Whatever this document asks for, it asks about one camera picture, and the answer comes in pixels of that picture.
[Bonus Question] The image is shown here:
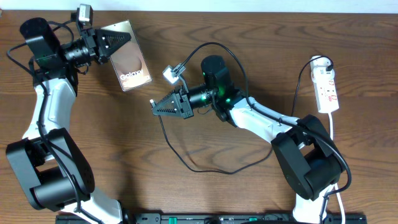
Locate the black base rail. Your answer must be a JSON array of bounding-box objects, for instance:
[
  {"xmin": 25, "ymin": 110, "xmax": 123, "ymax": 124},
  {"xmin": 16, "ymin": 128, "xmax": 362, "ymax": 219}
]
[{"xmin": 55, "ymin": 213, "xmax": 368, "ymax": 224}]

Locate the white power strip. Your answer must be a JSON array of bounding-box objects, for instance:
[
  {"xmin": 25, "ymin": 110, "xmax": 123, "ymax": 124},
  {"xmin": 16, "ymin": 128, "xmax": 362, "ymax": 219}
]
[{"xmin": 310, "ymin": 55, "xmax": 339, "ymax": 114}]

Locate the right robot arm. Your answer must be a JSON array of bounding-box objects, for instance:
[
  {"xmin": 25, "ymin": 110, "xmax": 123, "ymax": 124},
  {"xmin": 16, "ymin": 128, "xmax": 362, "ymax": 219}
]
[{"xmin": 151, "ymin": 55, "xmax": 348, "ymax": 223}]

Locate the Galaxy S25 Ultra smartphone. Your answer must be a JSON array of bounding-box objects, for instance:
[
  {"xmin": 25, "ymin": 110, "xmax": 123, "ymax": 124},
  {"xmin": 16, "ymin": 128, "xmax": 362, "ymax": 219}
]
[{"xmin": 102, "ymin": 20, "xmax": 152, "ymax": 91}]

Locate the black charging cable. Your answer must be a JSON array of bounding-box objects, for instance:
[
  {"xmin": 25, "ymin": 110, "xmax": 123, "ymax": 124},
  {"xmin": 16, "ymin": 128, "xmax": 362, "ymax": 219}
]
[{"xmin": 149, "ymin": 56, "xmax": 335, "ymax": 175}]

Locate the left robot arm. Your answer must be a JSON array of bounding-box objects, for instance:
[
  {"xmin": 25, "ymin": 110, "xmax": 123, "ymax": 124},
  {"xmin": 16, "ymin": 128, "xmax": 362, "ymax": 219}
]
[{"xmin": 6, "ymin": 17, "xmax": 133, "ymax": 223}]

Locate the white power strip cord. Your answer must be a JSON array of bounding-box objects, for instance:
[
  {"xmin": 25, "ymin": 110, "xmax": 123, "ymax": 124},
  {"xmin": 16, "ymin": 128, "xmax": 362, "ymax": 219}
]
[{"xmin": 327, "ymin": 112, "xmax": 346, "ymax": 224}]

